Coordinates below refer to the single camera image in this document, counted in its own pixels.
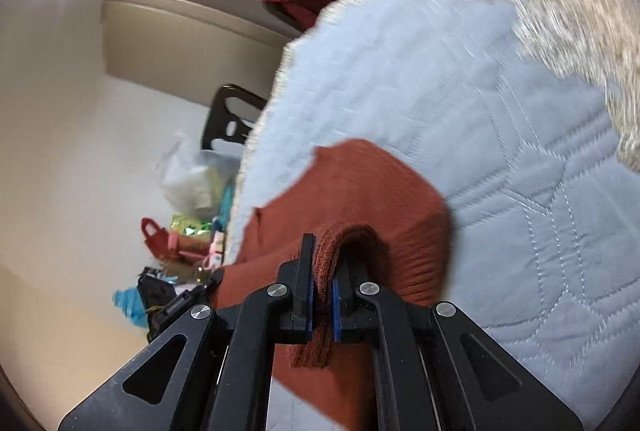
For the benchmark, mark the white quilted table cover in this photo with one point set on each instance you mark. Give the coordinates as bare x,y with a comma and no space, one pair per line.
524,116

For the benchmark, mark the dark wooden chair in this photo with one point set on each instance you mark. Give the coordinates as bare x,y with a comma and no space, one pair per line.
221,123

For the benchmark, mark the pink and green snack box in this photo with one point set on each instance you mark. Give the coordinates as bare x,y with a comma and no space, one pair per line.
189,238

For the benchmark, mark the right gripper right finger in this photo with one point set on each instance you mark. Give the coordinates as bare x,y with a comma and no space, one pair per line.
434,368

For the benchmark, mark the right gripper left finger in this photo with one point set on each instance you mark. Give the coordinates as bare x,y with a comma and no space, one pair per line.
210,370

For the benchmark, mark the blue bag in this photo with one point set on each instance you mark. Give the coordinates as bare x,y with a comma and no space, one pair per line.
130,303

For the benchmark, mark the white plastic bag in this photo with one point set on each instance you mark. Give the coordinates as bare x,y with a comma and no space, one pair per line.
192,180

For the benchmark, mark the rust red knit sweater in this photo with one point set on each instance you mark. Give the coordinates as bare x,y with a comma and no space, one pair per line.
359,202

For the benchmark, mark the red gift bag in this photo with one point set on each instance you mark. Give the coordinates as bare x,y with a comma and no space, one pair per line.
156,239

